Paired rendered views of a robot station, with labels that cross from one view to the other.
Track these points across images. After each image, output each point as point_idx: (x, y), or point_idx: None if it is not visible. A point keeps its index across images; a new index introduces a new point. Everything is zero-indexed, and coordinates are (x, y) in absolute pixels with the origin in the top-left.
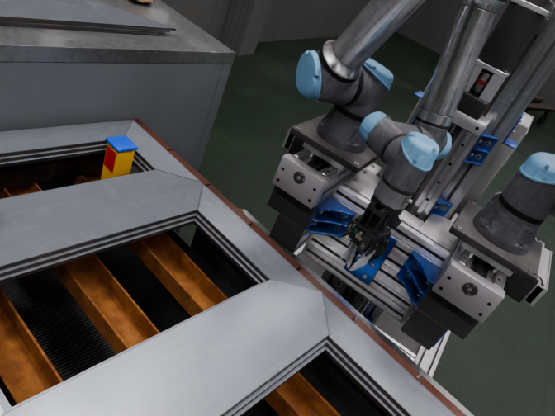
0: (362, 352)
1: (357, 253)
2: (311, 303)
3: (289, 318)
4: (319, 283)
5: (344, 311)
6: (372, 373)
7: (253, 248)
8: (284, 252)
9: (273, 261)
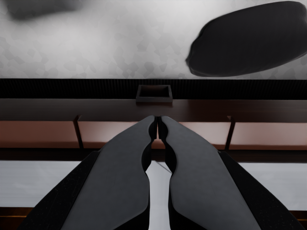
0: (275, 193)
1: (149, 154)
2: (161, 190)
3: (161, 226)
4: (128, 124)
5: (207, 133)
6: (301, 206)
7: (14, 190)
8: (26, 125)
9: (52, 180)
